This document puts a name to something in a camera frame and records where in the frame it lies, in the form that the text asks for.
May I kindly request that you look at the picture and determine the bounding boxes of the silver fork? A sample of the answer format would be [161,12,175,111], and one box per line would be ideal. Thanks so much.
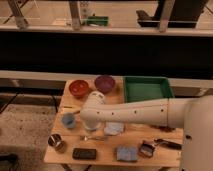
[80,135,107,141]

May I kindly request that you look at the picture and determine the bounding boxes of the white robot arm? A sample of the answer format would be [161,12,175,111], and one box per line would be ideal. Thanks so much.
[80,91,213,171]

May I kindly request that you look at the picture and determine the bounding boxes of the purple bowl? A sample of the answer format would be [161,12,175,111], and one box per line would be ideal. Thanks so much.
[94,75,115,94]

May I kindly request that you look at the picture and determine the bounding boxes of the red bowl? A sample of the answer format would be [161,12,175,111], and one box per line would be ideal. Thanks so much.
[69,80,89,98]

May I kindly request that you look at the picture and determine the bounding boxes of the green plastic tray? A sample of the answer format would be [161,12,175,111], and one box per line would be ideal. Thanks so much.
[123,76,174,102]

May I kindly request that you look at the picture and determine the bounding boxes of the light blue crumpled cloth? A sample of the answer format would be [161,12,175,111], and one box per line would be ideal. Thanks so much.
[104,122,124,136]

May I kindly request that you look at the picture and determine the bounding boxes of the blue cup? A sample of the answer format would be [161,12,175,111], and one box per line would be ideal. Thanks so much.
[61,113,76,129]

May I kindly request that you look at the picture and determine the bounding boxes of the wooden table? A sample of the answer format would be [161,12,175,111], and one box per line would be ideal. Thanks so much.
[44,80,183,167]

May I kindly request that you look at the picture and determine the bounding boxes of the green object on shelf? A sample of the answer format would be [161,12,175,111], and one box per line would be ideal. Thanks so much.
[86,15,109,26]

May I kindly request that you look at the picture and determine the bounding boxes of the blue sponge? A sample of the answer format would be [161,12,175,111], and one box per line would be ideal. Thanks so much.
[116,146,138,162]

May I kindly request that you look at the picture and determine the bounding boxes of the dark red grapes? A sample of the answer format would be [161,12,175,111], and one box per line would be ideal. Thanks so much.
[151,126,175,132]

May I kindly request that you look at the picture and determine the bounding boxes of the black rectangular block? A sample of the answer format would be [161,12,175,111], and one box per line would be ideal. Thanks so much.
[72,148,97,160]

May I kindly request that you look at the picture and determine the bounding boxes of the metal can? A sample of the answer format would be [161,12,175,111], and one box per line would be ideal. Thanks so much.
[48,134,66,153]

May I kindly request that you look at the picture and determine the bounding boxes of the dark machine on shelf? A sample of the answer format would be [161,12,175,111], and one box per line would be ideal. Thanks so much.
[136,0,209,28]

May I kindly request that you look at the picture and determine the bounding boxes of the black handled knife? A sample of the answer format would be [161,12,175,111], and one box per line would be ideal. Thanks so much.
[154,139,182,150]

